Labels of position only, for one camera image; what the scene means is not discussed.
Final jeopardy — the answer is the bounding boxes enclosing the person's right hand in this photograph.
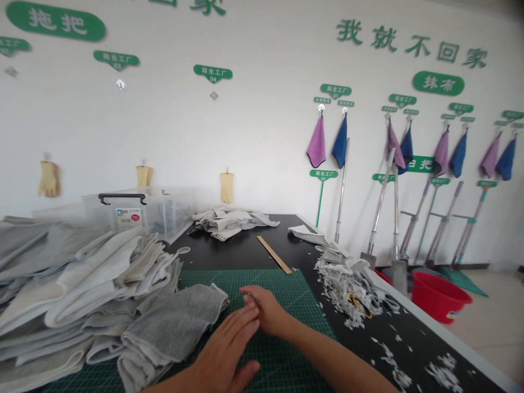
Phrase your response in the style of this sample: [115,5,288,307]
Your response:
[239,285,299,336]

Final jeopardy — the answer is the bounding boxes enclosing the person's left hand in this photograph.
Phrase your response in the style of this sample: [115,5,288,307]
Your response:
[191,305,261,393]

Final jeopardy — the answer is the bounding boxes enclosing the green cutting mat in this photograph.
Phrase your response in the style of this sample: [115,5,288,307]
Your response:
[40,268,341,393]

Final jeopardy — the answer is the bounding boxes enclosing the wooden ruler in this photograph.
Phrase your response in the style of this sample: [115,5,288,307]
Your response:
[257,235,294,275]

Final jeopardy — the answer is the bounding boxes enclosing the small heap of pale cloths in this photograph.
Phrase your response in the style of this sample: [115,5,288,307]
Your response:
[187,206,282,242]

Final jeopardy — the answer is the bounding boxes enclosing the dark grey folded cloth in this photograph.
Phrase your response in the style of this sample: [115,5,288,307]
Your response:
[116,282,231,392]

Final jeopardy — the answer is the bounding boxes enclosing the pile of white cloth scraps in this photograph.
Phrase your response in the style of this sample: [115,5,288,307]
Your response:
[288,224,405,331]

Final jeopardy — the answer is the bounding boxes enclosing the yellow rubber glove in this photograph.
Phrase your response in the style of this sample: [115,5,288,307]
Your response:
[219,171,236,205]
[135,165,154,189]
[38,160,62,199]

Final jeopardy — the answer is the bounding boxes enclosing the clear plastic storage box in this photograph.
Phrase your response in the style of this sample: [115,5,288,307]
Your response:
[143,186,198,243]

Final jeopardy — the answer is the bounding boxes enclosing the green sign on stick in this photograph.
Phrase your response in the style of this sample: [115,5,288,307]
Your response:
[309,168,339,229]

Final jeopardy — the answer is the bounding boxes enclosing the row of mops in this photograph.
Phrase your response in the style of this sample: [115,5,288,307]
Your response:
[333,138,493,298]

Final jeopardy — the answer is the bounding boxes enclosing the purple hanging cloth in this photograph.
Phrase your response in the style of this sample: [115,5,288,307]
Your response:
[306,113,328,169]
[479,132,503,179]
[386,118,407,170]
[432,126,451,178]

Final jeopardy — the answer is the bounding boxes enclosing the blue hanging cloth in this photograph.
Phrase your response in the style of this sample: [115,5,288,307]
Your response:
[448,128,469,179]
[397,122,415,175]
[331,115,349,170]
[495,136,518,181]

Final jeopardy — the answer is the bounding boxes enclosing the large pile of grey cloths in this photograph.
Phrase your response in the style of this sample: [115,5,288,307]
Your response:
[0,216,186,393]

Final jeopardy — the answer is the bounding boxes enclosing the red plastic bucket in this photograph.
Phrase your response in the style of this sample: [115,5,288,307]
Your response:
[410,271,474,325]

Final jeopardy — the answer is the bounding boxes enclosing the scattered white scraps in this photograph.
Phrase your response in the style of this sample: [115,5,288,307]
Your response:
[368,322,478,392]

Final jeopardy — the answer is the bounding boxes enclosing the green dustpan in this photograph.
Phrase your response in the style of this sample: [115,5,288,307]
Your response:
[439,265,490,299]

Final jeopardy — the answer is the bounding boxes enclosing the yellow handled scissors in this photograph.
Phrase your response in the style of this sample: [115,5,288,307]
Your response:
[348,291,374,320]

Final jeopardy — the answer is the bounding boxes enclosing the clear storage box black handle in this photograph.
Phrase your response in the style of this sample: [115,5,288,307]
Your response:
[81,192,165,239]

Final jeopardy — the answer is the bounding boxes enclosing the small green wall sign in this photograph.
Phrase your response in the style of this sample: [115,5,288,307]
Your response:
[193,63,234,85]
[93,50,140,71]

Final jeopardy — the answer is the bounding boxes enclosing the medium green oval wall sign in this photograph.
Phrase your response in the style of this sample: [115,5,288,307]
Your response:
[412,70,466,96]

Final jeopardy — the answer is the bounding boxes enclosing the green wall lettering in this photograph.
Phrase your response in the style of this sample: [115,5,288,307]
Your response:
[335,17,490,69]

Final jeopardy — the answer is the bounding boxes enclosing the large green oval wall sign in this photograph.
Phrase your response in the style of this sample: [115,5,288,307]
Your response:
[5,0,107,42]

